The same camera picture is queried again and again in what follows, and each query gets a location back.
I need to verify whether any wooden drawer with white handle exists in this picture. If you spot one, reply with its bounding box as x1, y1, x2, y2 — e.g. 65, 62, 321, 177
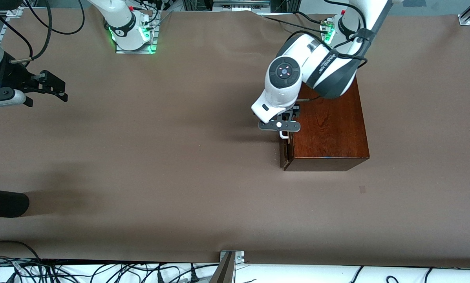
278, 130, 295, 170

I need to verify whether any dark wooden drawer cabinet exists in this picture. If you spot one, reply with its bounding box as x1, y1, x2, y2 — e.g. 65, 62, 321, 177
284, 77, 370, 172

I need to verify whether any black cylindrical object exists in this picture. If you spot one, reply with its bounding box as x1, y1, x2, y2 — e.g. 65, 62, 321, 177
0, 188, 30, 218

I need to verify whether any brown table cover sheet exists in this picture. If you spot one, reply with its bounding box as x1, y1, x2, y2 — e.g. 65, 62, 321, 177
0, 8, 470, 268

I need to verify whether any aluminium table edge rail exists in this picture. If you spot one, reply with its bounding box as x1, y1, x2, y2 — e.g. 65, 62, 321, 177
0, 6, 24, 42

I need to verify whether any black right arm gripper cable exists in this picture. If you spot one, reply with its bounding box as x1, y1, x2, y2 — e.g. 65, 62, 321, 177
10, 0, 53, 64

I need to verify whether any black arm gripper cable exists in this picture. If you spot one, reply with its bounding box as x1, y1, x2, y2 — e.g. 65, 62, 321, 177
10, 0, 53, 64
285, 0, 375, 71

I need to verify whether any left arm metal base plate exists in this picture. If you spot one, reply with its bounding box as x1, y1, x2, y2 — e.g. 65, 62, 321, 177
321, 17, 347, 50

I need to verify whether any black base power cable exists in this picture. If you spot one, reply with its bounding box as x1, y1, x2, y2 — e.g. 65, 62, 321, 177
258, 11, 330, 30

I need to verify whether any black left arm gripper cable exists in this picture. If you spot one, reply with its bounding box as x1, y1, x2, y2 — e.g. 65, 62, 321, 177
285, 0, 375, 71

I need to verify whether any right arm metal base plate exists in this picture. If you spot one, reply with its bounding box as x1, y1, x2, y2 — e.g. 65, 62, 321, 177
115, 11, 159, 55

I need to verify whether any aluminium frame profile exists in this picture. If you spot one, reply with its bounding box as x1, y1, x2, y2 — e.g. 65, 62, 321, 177
182, 0, 299, 12

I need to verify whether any thin black looped cable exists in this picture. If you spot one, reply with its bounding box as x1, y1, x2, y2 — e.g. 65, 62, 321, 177
0, 240, 44, 283

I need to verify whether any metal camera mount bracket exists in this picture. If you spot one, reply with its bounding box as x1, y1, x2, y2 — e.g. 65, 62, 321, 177
209, 250, 245, 283

